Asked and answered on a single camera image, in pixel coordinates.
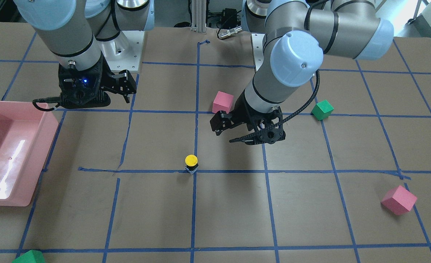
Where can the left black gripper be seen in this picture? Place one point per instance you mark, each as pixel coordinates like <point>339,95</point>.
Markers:
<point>245,110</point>

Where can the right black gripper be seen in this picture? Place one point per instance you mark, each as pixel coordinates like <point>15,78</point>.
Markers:
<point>106,77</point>

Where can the yellow push button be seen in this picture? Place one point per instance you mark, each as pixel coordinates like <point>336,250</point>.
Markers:
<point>191,164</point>

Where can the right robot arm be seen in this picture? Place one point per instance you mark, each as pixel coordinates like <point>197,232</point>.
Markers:
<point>84,35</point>

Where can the green cube near arm base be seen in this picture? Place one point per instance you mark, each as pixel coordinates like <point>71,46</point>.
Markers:
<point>322,110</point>

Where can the pink cube near arm base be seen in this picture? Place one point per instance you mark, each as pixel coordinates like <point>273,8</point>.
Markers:
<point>222,102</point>

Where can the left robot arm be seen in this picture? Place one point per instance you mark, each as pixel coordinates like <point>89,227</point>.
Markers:
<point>297,35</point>

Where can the black electronics box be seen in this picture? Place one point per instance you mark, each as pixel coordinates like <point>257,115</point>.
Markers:
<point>228,18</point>

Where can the pink plastic bin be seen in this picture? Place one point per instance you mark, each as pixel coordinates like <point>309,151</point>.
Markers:
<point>26,136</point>

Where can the pink cube far corner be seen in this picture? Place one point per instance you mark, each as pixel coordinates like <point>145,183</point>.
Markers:
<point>399,200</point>

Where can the green cube at table edge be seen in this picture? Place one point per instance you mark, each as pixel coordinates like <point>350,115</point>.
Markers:
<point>31,256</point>

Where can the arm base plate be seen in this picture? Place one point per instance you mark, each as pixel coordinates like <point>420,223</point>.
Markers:
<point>257,41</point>
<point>125,51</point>

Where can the silver cable connector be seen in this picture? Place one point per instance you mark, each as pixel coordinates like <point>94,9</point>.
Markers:
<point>229,33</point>

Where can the aluminium frame post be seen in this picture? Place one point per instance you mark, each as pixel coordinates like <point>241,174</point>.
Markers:
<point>199,16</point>

